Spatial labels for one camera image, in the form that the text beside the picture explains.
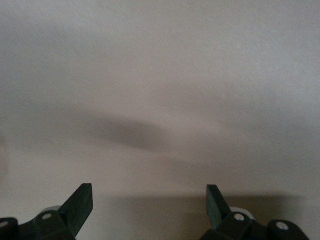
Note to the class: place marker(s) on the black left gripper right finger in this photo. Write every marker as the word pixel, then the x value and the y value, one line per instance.
pixel 215 207

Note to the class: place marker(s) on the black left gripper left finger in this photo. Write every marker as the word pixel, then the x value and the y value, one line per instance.
pixel 80 205

